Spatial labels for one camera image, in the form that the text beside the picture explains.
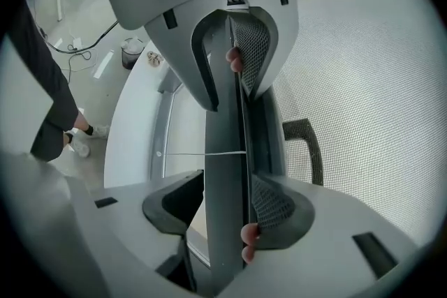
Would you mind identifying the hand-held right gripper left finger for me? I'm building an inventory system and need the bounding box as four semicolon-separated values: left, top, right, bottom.
108;0;300;113

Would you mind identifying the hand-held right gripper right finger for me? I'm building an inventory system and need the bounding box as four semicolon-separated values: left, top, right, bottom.
71;169;419;298

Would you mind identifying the person's left hand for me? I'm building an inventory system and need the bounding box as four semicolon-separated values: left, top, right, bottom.
226;45;261;265

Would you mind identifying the small brown beaded item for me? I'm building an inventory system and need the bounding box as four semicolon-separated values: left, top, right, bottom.
146;50;165;67

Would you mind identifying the plastic cup with dark drink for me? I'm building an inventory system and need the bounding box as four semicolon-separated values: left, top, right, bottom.
120;38;145;71

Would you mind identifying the white shoe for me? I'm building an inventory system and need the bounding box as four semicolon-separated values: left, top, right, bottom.
71;138;91;158
91;124;111;140

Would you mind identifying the person's black clothing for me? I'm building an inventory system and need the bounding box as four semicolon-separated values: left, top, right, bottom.
6;0;80;163

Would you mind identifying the black cable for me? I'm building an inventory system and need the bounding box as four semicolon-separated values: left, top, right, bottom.
33;19;120;55

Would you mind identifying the thin white cord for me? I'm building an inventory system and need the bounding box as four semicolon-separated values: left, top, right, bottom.
155;149;247;158

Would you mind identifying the thin white cable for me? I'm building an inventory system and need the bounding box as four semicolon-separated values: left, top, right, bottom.
66;49;94;83

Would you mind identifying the black curved handle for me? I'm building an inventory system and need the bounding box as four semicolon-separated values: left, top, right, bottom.
281;117;325;186

